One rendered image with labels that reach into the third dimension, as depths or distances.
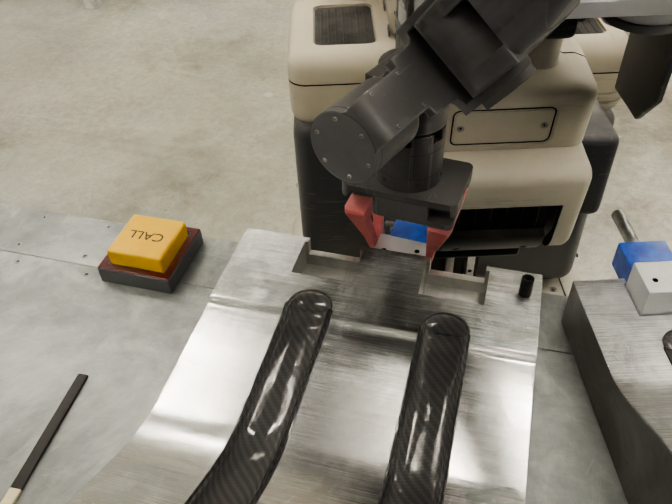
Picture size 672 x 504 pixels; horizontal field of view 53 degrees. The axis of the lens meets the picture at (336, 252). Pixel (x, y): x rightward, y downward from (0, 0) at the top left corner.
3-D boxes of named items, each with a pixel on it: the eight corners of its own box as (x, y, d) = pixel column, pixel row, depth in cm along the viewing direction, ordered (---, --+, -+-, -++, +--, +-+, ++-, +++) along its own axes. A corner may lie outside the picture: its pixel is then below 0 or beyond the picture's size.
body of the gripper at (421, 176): (455, 224, 56) (464, 150, 51) (340, 199, 59) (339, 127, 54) (472, 180, 60) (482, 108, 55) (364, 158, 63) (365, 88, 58)
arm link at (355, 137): (545, 61, 47) (467, -36, 46) (469, 138, 40) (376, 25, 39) (440, 141, 56) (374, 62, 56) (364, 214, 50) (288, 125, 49)
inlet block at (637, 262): (585, 235, 68) (598, 193, 64) (635, 232, 68) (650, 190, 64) (631, 335, 58) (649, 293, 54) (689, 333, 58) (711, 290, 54)
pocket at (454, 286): (425, 286, 60) (427, 255, 57) (485, 296, 59) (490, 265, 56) (416, 323, 57) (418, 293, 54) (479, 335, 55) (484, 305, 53)
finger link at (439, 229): (443, 292, 61) (453, 213, 55) (369, 274, 63) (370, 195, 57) (460, 245, 66) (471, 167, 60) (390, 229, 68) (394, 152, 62)
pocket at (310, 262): (309, 266, 62) (306, 236, 60) (365, 275, 61) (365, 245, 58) (294, 301, 59) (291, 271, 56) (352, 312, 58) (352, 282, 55)
